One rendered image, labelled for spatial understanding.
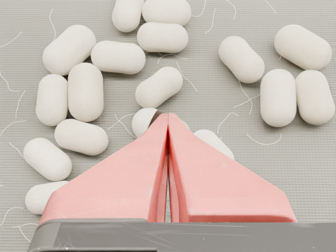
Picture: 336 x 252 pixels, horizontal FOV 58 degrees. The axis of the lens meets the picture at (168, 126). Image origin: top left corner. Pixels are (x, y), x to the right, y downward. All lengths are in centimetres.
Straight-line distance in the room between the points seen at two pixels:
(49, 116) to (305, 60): 16
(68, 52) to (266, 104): 13
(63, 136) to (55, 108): 2
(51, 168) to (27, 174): 3
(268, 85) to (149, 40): 8
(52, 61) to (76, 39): 2
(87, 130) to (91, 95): 2
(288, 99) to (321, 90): 2
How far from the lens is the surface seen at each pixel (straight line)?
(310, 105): 20
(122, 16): 21
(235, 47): 20
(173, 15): 21
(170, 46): 20
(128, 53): 20
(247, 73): 20
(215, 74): 21
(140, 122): 18
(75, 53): 21
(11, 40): 25
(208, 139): 18
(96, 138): 18
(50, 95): 20
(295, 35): 21
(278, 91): 19
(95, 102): 19
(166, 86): 19
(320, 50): 21
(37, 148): 19
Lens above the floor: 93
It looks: 77 degrees down
